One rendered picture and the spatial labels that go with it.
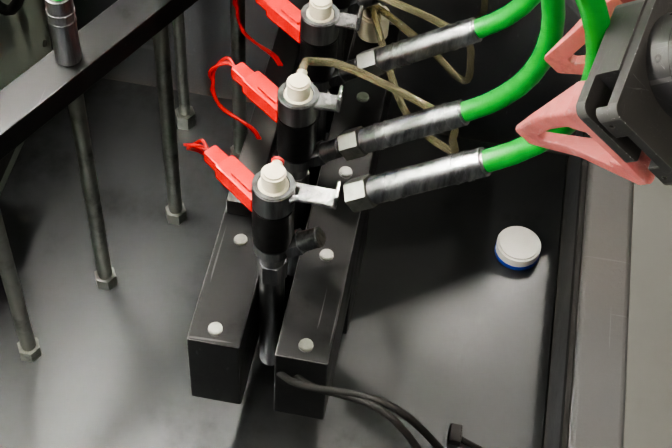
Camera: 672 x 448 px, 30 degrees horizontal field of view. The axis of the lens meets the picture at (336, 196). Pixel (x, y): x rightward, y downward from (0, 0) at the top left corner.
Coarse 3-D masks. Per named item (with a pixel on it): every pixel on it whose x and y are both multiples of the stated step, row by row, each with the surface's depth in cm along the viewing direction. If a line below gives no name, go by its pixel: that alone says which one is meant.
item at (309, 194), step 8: (296, 184) 80; (304, 184) 80; (304, 192) 79; (312, 192) 80; (320, 192) 80; (328, 192) 80; (296, 200) 79; (304, 200) 79; (312, 200) 79; (320, 200) 79; (328, 200) 79
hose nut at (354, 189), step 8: (360, 176) 79; (368, 176) 78; (344, 184) 78; (352, 184) 78; (360, 184) 77; (344, 192) 78; (352, 192) 78; (360, 192) 77; (352, 200) 78; (360, 200) 77; (368, 200) 77; (352, 208) 78; (360, 208) 78; (368, 208) 78
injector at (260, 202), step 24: (288, 192) 79; (264, 216) 80; (288, 216) 80; (264, 240) 82; (288, 240) 83; (312, 240) 82; (264, 264) 85; (264, 288) 87; (264, 312) 90; (264, 336) 92; (264, 360) 95
